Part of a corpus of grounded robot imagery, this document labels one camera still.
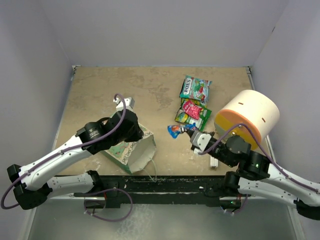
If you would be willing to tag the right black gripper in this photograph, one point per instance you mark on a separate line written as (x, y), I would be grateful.
(190, 132)

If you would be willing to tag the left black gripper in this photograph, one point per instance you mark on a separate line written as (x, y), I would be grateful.
(137, 134)

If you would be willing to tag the blue small snack packet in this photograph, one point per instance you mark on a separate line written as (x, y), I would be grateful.
(176, 130)

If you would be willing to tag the red snack packet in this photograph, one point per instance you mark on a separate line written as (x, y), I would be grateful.
(192, 110)

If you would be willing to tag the green patterned paper bag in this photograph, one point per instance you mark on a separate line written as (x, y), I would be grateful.
(133, 157)

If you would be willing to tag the teal pink snack packet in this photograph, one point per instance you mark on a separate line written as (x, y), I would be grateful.
(195, 88)

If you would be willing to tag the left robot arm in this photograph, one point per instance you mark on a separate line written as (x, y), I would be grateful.
(34, 183)

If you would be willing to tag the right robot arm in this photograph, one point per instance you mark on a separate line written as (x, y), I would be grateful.
(257, 174)

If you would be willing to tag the small white plastic clip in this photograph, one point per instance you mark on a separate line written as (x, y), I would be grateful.
(214, 163)

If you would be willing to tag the large cream cylinder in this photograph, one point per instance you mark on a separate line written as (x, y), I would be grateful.
(251, 108)

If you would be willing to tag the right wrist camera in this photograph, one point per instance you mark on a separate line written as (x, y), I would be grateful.
(199, 141)

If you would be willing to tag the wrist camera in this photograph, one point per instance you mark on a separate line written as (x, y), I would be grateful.
(199, 141)
(128, 102)

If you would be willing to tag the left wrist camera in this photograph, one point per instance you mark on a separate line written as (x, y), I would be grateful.
(128, 102)

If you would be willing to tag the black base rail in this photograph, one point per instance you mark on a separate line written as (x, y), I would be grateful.
(166, 190)

